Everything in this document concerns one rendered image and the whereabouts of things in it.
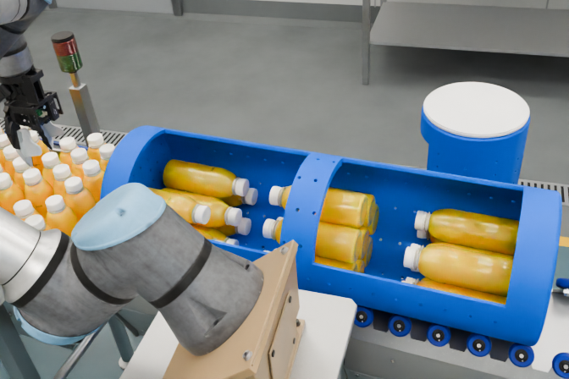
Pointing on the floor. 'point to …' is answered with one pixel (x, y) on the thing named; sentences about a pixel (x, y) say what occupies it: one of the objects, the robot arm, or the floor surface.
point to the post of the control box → (14, 349)
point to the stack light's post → (85, 111)
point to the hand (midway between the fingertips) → (37, 152)
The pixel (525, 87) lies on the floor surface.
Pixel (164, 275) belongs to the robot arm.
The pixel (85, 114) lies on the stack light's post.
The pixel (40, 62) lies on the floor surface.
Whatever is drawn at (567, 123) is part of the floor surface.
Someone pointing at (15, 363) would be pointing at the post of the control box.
